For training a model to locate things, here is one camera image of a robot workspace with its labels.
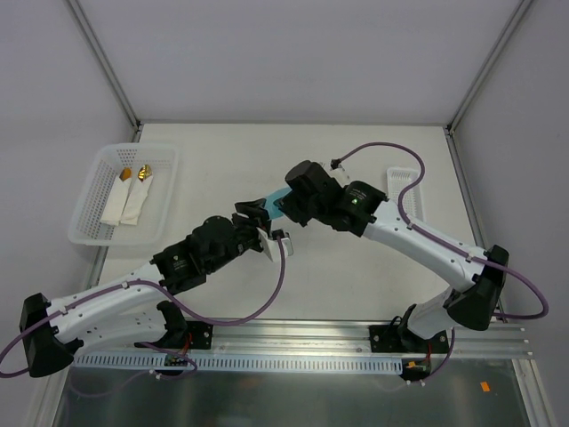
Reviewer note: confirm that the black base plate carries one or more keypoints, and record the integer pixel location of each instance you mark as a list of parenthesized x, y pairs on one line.
[(188, 335), (385, 339)]

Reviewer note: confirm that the right rolled white napkin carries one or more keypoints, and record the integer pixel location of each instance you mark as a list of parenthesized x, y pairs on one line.
[(137, 196)]

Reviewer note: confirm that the white slotted cable duct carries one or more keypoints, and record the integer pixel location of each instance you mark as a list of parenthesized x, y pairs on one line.
[(137, 360)]

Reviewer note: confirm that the large white plastic basket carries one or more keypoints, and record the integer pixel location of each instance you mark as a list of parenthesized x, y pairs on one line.
[(85, 227)]

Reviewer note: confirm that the aluminium mounting rail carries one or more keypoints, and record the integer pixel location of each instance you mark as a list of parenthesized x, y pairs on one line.
[(352, 338)]

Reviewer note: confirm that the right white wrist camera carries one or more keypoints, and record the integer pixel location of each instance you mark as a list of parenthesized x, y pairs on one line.
[(337, 172)]

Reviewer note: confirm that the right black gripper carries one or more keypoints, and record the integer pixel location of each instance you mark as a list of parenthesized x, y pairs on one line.
[(290, 206)]

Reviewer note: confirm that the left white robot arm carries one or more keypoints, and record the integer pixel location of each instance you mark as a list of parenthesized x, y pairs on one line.
[(53, 331)]

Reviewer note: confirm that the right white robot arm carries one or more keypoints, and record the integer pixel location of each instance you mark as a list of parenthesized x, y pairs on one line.
[(474, 275)]

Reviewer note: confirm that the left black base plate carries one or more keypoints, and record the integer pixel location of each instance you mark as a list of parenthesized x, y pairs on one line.
[(188, 335)]

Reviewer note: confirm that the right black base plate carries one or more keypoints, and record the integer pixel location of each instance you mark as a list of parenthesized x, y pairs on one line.
[(385, 339)]

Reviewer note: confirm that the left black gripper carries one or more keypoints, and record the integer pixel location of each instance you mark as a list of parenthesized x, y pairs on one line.
[(248, 223)]

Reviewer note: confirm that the blue paper napkin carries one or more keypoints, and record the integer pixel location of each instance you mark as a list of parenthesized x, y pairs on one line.
[(271, 203)]

